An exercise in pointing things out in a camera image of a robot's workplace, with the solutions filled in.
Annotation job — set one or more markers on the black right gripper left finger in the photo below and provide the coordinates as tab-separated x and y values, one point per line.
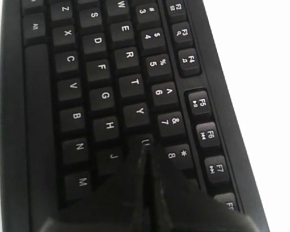
116	206

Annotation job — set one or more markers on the black acer keyboard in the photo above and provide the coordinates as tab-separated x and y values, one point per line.
83	81

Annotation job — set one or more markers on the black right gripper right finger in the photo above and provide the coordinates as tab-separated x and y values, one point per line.
180	206

